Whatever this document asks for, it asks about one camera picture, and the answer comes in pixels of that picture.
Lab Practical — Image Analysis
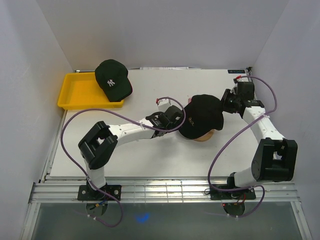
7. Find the black baseball cap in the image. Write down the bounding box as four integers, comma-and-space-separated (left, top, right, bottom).
178, 94, 224, 140

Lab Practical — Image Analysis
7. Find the dark green NY cap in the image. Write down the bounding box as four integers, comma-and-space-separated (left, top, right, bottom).
94, 59, 133, 102

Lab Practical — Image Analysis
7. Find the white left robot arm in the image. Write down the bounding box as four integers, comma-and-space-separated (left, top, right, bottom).
78, 105, 184, 200

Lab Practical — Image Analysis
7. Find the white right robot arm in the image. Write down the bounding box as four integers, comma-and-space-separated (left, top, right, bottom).
221, 80, 298, 199

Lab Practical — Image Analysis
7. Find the black blue logo sticker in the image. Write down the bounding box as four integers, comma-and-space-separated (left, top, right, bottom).
227, 69, 246, 75

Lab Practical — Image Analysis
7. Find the wooden hat stand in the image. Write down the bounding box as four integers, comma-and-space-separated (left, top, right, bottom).
193, 129, 215, 142

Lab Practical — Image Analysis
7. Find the yellow plastic tray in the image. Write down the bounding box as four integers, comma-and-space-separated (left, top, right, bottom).
57, 72, 124, 110

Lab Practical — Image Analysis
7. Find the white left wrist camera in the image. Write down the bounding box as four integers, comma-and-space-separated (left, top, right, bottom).
156, 98, 172, 112

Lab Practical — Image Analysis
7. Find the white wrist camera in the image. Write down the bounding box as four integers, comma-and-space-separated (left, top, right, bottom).
233, 75, 251, 87
156, 98, 172, 112

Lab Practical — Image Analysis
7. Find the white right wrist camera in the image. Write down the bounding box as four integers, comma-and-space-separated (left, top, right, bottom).
233, 75, 251, 87

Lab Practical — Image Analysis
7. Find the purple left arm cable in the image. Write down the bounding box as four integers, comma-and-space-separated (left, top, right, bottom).
60, 96, 186, 228

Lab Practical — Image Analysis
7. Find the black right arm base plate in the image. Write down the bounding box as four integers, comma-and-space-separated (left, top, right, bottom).
204, 187, 256, 201

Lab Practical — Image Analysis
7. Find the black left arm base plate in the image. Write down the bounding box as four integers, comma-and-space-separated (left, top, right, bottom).
76, 184, 122, 201

